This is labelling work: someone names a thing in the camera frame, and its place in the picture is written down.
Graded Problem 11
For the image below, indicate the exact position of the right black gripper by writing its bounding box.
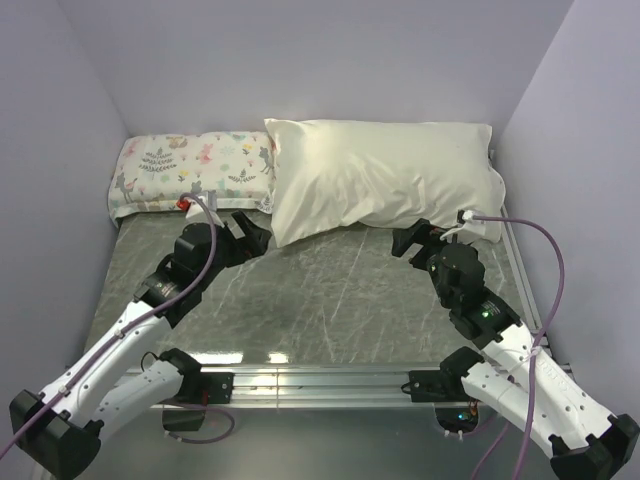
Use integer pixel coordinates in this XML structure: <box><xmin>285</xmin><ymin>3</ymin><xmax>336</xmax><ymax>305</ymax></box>
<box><xmin>392</xmin><ymin>217</ymin><xmax>458</xmax><ymax>308</ymax></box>

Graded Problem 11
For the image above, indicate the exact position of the cream satin pillowcase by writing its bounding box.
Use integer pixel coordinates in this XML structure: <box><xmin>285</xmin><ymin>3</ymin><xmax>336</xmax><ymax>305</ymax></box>
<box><xmin>264</xmin><ymin>118</ymin><xmax>506</xmax><ymax>247</ymax></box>

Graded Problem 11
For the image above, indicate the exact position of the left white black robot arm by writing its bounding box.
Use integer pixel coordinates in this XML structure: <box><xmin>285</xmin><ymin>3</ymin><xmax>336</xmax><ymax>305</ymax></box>
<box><xmin>9</xmin><ymin>212</ymin><xmax>271</xmax><ymax>479</ymax></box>

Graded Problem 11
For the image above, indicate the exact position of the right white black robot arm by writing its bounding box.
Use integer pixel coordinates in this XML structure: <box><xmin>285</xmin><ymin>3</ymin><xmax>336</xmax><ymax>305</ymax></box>
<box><xmin>392</xmin><ymin>210</ymin><xmax>639</xmax><ymax>479</ymax></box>

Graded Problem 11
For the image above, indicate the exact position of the animal print small pillow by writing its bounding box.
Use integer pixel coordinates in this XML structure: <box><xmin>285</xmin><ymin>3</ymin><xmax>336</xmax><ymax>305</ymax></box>
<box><xmin>108</xmin><ymin>131</ymin><xmax>275</xmax><ymax>221</ymax></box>

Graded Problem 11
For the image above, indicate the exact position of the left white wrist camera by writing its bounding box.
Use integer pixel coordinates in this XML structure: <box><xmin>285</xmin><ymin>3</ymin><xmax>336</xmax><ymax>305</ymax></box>
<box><xmin>176</xmin><ymin>191</ymin><xmax>223</xmax><ymax>226</ymax></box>

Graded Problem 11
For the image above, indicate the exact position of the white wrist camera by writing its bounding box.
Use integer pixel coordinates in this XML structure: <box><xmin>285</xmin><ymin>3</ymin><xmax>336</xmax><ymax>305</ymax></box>
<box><xmin>176</xmin><ymin>191</ymin><xmax>223</xmax><ymax>226</ymax></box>
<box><xmin>440</xmin><ymin>210</ymin><xmax>487</xmax><ymax>244</ymax></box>

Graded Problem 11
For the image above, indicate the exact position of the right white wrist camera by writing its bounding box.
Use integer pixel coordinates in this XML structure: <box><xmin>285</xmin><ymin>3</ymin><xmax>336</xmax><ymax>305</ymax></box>
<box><xmin>440</xmin><ymin>210</ymin><xmax>487</xmax><ymax>244</ymax></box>

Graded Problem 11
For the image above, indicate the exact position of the aluminium front rail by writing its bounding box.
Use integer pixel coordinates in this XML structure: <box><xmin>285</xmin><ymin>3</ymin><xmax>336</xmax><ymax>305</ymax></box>
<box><xmin>119</xmin><ymin>367</ymin><xmax>481</xmax><ymax>411</ymax></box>

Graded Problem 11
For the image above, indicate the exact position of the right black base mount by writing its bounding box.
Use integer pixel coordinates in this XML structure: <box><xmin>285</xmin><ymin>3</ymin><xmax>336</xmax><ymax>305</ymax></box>
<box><xmin>400</xmin><ymin>370</ymin><xmax>480</xmax><ymax>437</ymax></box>

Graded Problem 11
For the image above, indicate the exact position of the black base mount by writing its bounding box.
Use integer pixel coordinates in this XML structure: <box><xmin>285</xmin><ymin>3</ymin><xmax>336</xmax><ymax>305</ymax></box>
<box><xmin>140</xmin><ymin>348</ymin><xmax>236</xmax><ymax>445</ymax></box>
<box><xmin>400</xmin><ymin>370</ymin><xmax>480</xmax><ymax>437</ymax></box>

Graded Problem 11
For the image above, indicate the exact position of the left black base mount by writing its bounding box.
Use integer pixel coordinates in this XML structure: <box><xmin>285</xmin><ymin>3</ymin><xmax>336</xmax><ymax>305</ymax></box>
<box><xmin>140</xmin><ymin>348</ymin><xmax>236</xmax><ymax>445</ymax></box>

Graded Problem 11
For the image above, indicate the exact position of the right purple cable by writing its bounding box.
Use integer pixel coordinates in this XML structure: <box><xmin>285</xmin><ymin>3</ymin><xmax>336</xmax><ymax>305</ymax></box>
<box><xmin>469</xmin><ymin>213</ymin><xmax>566</xmax><ymax>480</ymax></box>

